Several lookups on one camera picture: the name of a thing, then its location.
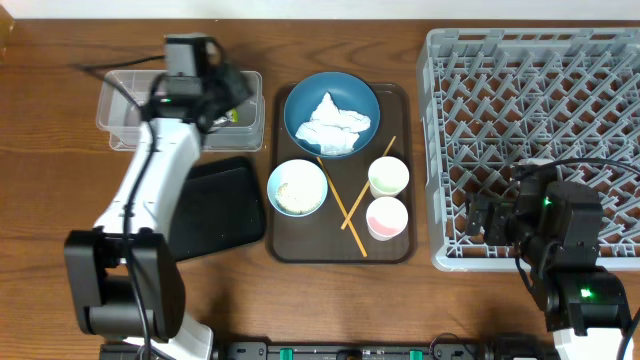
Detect brown serving tray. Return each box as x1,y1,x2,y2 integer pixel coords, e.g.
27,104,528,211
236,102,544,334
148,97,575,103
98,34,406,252
266,83,416,264

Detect grey dishwasher rack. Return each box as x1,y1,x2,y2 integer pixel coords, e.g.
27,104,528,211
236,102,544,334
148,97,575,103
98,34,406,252
417,28,639,272

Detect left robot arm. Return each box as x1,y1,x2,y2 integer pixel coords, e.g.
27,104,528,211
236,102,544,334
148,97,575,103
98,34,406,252
64,63,254,359

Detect dark blue plate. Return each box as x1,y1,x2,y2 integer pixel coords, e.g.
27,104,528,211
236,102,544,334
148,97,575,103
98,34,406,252
284,72,381,158

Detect yellow snack wrapper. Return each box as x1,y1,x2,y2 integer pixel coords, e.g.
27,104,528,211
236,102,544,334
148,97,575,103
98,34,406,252
218,109,239,125

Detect white cup pink inside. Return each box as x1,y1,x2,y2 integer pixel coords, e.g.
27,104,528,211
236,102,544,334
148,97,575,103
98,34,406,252
366,197,409,241

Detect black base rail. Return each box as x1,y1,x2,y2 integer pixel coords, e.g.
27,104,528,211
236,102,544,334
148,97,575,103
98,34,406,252
98,340,551,360

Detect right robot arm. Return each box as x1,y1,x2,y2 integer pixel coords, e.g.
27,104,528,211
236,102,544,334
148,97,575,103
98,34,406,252
465,180,639,359

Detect clear plastic waste bin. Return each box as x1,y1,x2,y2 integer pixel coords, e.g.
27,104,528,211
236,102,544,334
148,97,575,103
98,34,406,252
96,70,265,152

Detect rice leftovers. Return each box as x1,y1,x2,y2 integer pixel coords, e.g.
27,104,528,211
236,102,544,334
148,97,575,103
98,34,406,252
276,182,322,215

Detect wooden chopstick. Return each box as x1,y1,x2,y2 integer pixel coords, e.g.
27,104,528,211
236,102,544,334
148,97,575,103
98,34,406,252
316,157,368,258
340,136,397,230

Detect black tray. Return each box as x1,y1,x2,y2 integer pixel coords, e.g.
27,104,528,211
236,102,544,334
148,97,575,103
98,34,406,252
168,157,266,261

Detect white napkin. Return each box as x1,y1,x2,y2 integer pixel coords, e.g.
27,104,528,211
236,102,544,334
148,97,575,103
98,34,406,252
295,92,371,156

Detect white cup green inside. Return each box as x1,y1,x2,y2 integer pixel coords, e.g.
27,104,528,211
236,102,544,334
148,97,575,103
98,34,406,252
368,156,410,198

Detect light blue bowl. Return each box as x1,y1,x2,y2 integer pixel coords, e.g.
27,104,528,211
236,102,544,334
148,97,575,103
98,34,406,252
267,159,328,217

